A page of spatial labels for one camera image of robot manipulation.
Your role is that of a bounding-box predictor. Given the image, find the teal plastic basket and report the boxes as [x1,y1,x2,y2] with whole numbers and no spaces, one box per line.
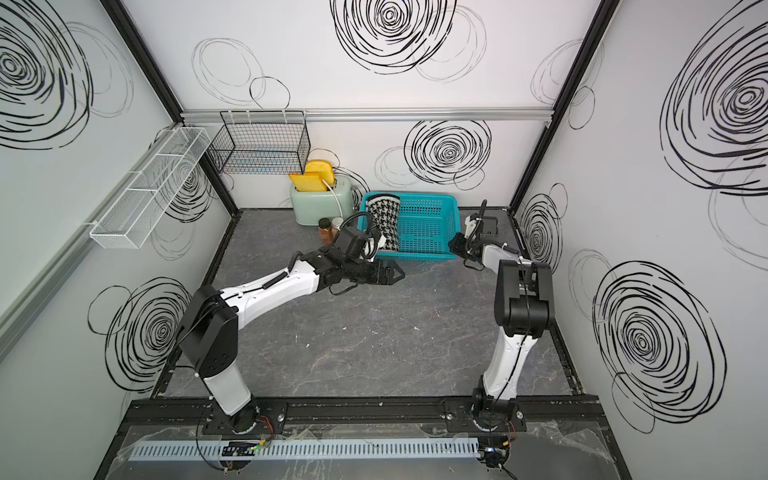
[361,192,461,261]

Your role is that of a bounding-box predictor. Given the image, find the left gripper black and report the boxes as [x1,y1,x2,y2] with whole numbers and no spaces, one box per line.
[342,259,406,285]

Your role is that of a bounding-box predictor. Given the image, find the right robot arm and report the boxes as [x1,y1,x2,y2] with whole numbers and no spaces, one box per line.
[449,213,555,432]

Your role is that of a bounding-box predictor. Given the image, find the dark brown spice jar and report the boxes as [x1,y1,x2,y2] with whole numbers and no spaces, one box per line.
[318,217,334,244]

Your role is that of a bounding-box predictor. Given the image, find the yellow toast slice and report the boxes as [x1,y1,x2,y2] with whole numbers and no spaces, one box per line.
[289,172,328,193]
[305,160,335,187]

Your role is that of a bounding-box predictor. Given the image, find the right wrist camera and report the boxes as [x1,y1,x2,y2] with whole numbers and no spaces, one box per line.
[464,214,479,239]

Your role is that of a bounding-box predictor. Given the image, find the white toaster cable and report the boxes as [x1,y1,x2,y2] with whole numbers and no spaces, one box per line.
[323,178,348,220]

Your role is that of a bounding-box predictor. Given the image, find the black wire wall basket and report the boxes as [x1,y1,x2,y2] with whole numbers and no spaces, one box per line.
[208,110,311,175]

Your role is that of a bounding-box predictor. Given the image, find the black white patterned knit scarf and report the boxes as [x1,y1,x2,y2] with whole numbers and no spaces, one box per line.
[365,193,401,251]

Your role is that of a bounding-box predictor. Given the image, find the yellow toast slice front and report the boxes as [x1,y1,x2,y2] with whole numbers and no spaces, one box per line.
[289,172,328,193]

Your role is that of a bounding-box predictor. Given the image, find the white wire wall shelf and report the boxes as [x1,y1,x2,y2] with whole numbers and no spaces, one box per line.
[89,127,211,249]

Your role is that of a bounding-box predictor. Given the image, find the mint green toaster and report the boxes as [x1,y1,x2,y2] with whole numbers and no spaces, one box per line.
[290,177,354,226]

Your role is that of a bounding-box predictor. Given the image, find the white slotted cable duct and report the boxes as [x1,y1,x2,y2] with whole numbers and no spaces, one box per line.
[128,438,480,463]

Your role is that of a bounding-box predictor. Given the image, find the yellow toast slice back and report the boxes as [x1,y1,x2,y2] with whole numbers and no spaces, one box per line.
[305,160,335,187]

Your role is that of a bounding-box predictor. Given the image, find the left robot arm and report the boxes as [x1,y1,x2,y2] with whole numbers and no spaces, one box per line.
[176,227,405,434]

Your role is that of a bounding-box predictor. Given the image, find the light brown spice jar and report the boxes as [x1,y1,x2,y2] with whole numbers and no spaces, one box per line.
[331,217,344,237]

